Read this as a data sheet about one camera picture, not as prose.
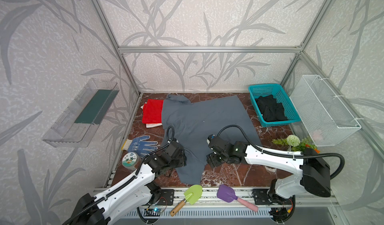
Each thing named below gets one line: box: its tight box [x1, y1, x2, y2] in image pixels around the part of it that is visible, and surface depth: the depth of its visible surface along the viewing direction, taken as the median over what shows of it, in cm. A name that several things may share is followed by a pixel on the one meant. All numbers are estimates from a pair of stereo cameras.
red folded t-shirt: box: [142, 99, 164, 124], surface depth 104 cm
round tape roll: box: [121, 151, 139, 171], surface depth 80 cm
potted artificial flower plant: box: [271, 134, 320, 155], surface depth 79 cm
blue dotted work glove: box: [123, 135, 158, 158], surface depth 93 cm
